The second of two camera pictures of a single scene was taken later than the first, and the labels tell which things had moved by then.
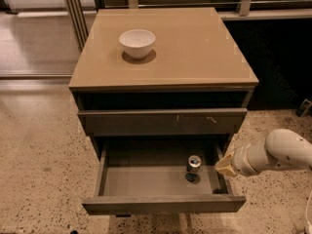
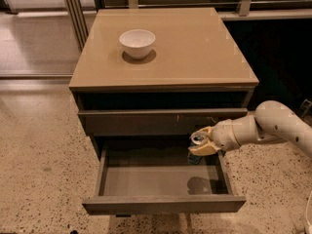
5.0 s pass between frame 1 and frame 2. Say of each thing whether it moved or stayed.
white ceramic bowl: stayed
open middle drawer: stayed
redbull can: moved
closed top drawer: stayed
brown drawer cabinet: stayed
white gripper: moved
